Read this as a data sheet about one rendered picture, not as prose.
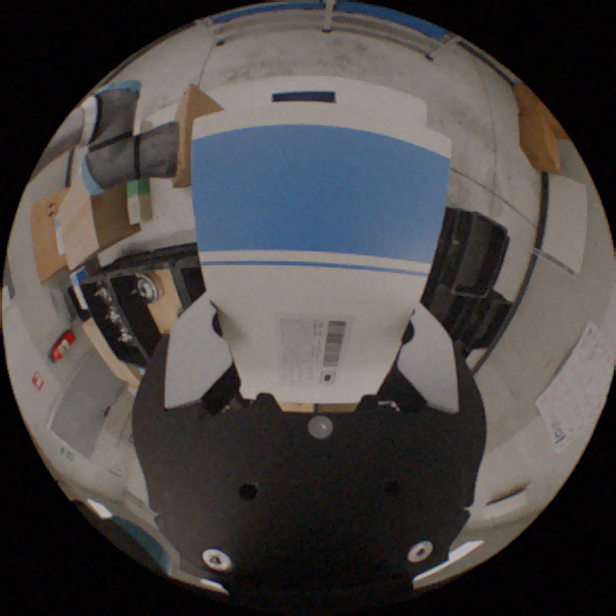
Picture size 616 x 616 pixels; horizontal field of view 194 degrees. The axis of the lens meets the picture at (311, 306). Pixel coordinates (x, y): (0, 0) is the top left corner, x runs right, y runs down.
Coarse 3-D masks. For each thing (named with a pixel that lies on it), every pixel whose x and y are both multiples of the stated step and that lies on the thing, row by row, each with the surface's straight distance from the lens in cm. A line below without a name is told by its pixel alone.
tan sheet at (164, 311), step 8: (160, 272) 59; (168, 272) 56; (160, 280) 60; (168, 280) 58; (168, 288) 59; (168, 296) 61; (176, 296) 59; (152, 304) 69; (160, 304) 66; (168, 304) 63; (176, 304) 61; (152, 312) 71; (160, 312) 68; (168, 312) 65; (176, 312) 63; (160, 320) 71; (168, 320) 68; (176, 320) 65; (160, 328) 74; (168, 328) 71
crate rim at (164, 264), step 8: (144, 264) 49; (152, 264) 45; (160, 264) 43; (168, 264) 41; (112, 272) 60; (120, 272) 56; (128, 272) 53; (136, 272) 50; (176, 280) 41; (112, 288) 64; (176, 288) 42; (120, 304) 65; (184, 304) 43; (120, 312) 67; (136, 336) 69; (144, 352) 73
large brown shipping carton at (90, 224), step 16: (80, 176) 83; (80, 192) 81; (112, 192) 77; (64, 208) 101; (80, 208) 81; (96, 208) 72; (112, 208) 75; (64, 224) 102; (80, 224) 81; (96, 224) 71; (112, 224) 73; (128, 224) 77; (64, 240) 105; (80, 240) 83; (96, 240) 70; (112, 240) 72; (80, 256) 87
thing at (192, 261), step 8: (192, 256) 39; (176, 264) 39; (184, 264) 38; (192, 264) 37; (200, 264) 36; (176, 272) 40; (184, 280) 40; (184, 288) 41; (184, 296) 42; (192, 304) 42
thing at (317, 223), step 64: (256, 128) 9; (320, 128) 9; (384, 128) 9; (192, 192) 10; (256, 192) 8; (320, 192) 8; (384, 192) 9; (256, 256) 9; (320, 256) 8; (384, 256) 9; (256, 320) 10; (320, 320) 10; (384, 320) 11; (256, 384) 15; (320, 384) 14
